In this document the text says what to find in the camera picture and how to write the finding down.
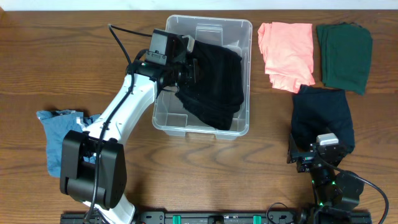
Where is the navy folded garment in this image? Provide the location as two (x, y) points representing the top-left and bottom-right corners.
(291, 85), (355, 153)

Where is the black velvet garment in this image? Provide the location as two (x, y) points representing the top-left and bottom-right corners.
(175, 41), (244, 131)

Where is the clear plastic storage bin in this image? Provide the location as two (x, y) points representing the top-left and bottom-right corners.
(152, 15), (252, 140)

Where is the blue shirt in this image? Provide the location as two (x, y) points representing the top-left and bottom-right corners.
(36, 110), (100, 178)

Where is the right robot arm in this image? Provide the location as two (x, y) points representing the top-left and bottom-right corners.
(287, 133), (364, 212)

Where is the dark green garment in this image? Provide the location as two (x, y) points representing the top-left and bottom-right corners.
(316, 22), (373, 95)

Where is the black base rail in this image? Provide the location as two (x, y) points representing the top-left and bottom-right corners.
(60, 211), (373, 224)

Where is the coral pink folded shirt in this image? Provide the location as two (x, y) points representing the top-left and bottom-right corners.
(257, 22), (315, 93)

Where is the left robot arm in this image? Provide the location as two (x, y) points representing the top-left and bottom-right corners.
(60, 29), (199, 223)

